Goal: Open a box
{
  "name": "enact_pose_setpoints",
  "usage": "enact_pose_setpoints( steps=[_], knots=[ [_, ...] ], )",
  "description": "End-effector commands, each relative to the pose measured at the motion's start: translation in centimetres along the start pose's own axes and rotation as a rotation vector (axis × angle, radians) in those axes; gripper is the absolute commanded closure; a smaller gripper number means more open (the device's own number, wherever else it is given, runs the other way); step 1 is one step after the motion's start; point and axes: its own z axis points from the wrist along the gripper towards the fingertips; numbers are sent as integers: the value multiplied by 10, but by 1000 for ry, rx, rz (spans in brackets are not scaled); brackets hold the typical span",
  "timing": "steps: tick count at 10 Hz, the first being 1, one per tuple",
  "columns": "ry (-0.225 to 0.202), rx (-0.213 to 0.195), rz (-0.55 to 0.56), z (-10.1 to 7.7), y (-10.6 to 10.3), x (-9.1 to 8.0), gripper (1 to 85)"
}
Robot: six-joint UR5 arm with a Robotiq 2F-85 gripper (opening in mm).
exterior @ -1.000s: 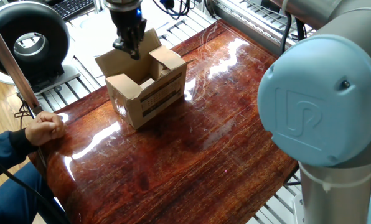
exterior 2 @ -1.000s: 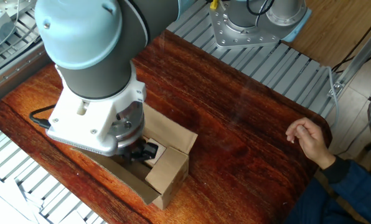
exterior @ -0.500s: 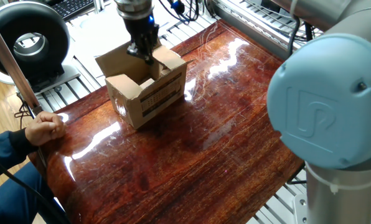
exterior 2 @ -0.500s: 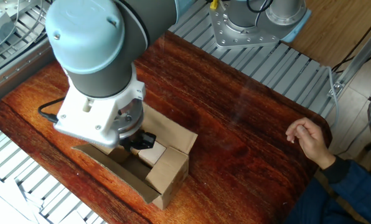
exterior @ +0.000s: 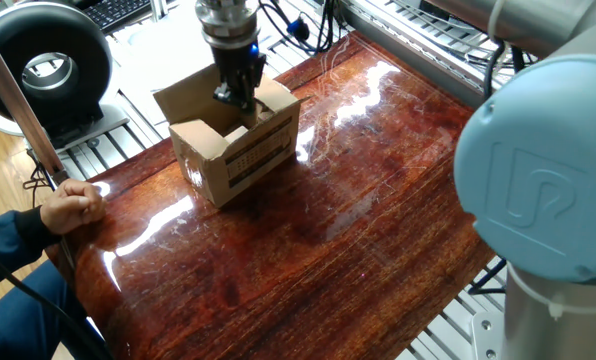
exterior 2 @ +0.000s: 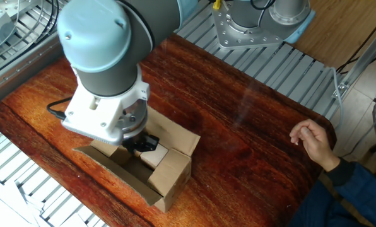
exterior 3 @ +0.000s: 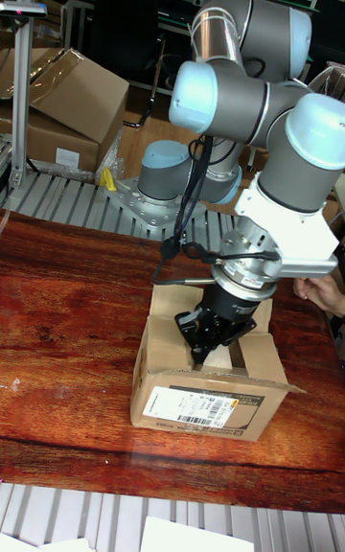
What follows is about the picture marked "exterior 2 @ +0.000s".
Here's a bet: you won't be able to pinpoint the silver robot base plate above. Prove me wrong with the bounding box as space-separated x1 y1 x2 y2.
211 1 298 50

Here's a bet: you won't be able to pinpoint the aluminium frame post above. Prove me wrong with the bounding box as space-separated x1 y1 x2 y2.
331 18 376 99

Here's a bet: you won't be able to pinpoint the grey metal side rail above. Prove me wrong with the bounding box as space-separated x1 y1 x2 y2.
0 34 66 110

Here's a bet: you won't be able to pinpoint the brown labelled cardboard box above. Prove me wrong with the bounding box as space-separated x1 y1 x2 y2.
73 105 201 214

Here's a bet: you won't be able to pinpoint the black cable bundle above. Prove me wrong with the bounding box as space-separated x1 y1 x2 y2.
33 0 60 45

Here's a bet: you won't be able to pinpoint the pale wooden block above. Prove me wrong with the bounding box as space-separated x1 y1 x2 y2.
139 143 170 171

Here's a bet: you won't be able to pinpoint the white paper sheet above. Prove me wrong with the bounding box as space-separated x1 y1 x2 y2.
0 172 40 227

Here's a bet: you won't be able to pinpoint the forearm in blue sleeve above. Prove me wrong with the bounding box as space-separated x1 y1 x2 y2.
325 156 376 227

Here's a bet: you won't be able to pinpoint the glossy red-brown wooden board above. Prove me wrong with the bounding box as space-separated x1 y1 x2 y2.
0 33 338 227

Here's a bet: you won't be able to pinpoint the person's bare hand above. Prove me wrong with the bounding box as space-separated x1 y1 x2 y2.
288 119 341 172

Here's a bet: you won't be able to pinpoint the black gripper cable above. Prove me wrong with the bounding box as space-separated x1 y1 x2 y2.
46 96 74 121

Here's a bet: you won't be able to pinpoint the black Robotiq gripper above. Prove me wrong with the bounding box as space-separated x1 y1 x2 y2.
122 132 160 154

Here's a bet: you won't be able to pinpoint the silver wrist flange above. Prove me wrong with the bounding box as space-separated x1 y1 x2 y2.
115 100 148 139

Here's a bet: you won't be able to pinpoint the black floor cables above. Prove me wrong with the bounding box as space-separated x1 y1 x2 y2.
336 11 376 75

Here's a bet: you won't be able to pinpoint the blue clothed person's body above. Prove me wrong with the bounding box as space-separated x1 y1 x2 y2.
288 180 370 227

